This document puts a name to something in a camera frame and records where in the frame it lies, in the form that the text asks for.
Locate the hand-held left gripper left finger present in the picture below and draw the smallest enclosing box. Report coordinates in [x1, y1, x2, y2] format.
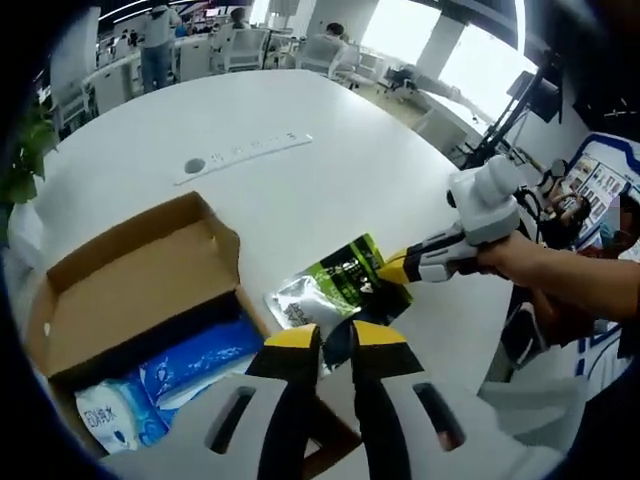
[166, 323, 322, 480]

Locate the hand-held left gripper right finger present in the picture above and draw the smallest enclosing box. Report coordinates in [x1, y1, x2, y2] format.
[350, 321, 507, 480]

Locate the blue soft tissue pack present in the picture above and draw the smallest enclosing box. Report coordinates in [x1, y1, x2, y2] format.
[130, 318, 267, 447]

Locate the silver green soft sachet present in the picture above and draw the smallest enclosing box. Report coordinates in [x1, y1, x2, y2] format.
[263, 232, 416, 372]

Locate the brown cardboard shoe box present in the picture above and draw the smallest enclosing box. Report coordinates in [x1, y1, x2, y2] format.
[27, 191, 362, 479]

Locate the white wet wipes pack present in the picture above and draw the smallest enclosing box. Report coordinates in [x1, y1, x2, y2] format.
[73, 378, 143, 455]

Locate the person's right hand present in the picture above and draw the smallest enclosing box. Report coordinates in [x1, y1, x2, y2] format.
[476, 233, 530, 285]

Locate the black display on tripod stand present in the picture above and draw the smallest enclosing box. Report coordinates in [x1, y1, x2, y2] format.
[463, 48, 562, 169]

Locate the black office chair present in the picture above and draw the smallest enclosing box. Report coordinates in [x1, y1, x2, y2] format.
[383, 63, 427, 100]

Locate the white table socket strip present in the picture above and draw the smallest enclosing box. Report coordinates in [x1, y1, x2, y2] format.
[172, 132, 314, 187]

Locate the group of white office chairs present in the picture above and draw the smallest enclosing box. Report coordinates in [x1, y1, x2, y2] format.
[49, 7, 386, 141]

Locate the green plant in white pot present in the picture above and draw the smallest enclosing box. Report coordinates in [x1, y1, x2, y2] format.
[0, 105, 60, 261]

